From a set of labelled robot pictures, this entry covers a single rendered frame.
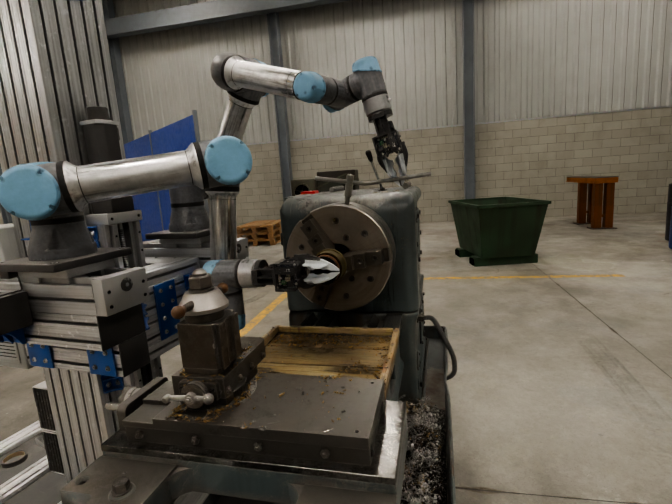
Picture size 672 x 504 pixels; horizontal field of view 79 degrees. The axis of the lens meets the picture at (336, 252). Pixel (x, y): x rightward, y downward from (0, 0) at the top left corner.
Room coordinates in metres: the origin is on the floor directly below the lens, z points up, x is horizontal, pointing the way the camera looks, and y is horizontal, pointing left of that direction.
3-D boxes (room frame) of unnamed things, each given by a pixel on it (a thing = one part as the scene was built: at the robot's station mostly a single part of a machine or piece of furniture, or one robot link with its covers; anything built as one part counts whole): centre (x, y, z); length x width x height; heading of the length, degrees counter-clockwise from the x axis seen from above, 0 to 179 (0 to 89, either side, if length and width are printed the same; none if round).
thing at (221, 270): (1.07, 0.30, 1.08); 0.11 x 0.08 x 0.09; 75
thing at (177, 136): (7.40, 3.07, 1.18); 4.12 x 0.80 x 2.35; 39
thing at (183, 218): (1.52, 0.53, 1.21); 0.15 x 0.15 x 0.10
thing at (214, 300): (0.64, 0.22, 1.13); 0.08 x 0.08 x 0.03
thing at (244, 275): (1.05, 0.22, 1.08); 0.08 x 0.05 x 0.08; 165
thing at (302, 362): (0.95, 0.06, 0.89); 0.36 x 0.30 x 0.04; 76
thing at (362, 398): (0.62, 0.16, 0.95); 0.43 x 0.17 x 0.05; 76
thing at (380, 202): (1.61, -0.10, 1.06); 0.59 x 0.48 x 0.39; 166
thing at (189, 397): (0.66, 0.21, 0.99); 0.20 x 0.10 x 0.05; 166
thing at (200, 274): (0.64, 0.22, 1.17); 0.04 x 0.04 x 0.03
